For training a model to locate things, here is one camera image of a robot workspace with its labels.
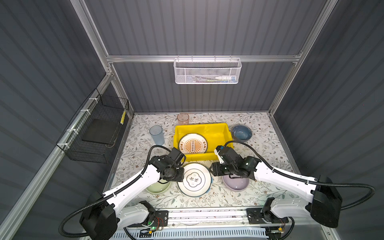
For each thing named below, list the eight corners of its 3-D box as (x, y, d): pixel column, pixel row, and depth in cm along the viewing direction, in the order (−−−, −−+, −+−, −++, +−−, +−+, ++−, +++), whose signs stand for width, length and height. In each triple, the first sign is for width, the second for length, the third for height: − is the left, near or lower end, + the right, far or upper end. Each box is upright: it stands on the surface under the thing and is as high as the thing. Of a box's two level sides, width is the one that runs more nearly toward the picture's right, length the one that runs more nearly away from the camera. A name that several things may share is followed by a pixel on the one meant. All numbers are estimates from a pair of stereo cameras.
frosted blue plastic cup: (153, 146, 104) (148, 133, 93) (155, 137, 108) (150, 125, 97) (164, 145, 104) (161, 133, 93) (166, 137, 108) (162, 125, 97)
